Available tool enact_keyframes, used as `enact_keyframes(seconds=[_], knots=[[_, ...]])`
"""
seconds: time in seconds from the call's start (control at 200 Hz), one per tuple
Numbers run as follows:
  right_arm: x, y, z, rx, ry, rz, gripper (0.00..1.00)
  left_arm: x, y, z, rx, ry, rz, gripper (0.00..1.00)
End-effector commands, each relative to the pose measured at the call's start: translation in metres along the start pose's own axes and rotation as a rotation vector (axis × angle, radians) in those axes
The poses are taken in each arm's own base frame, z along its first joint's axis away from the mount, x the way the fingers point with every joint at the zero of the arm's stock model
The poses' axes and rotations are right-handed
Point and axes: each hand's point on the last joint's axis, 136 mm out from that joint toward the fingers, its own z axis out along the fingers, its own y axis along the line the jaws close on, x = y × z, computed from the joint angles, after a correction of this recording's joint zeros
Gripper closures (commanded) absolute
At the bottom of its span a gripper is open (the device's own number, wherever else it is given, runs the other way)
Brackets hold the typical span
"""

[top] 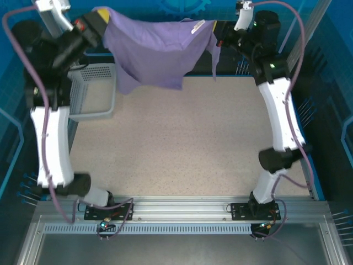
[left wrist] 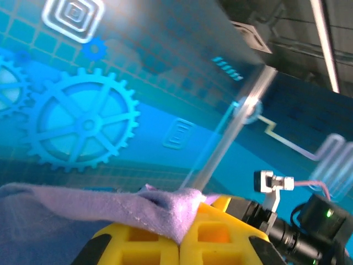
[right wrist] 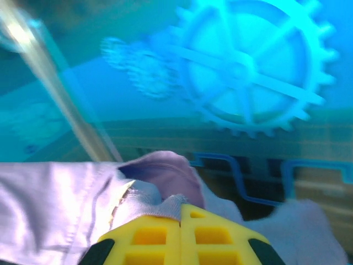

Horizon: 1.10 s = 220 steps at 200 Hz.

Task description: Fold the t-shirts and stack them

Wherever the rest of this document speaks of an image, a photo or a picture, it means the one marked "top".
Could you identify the purple t-shirt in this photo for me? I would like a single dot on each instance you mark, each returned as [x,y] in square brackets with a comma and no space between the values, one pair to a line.
[154,47]

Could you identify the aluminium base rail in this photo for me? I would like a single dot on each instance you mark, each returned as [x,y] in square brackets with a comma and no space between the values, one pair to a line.
[179,207]

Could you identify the grey perforated plastic basket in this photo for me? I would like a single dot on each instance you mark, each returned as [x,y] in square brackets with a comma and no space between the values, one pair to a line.
[93,91]

